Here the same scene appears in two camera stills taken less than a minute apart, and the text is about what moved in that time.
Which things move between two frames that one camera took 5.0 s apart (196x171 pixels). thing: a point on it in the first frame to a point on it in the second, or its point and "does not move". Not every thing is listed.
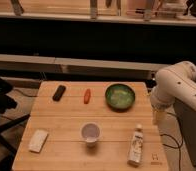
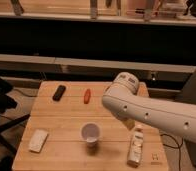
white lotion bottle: x=136 y=149 does not move
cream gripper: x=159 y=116 to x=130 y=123
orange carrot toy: x=87 y=96 does not move
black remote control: x=59 y=93 does not move
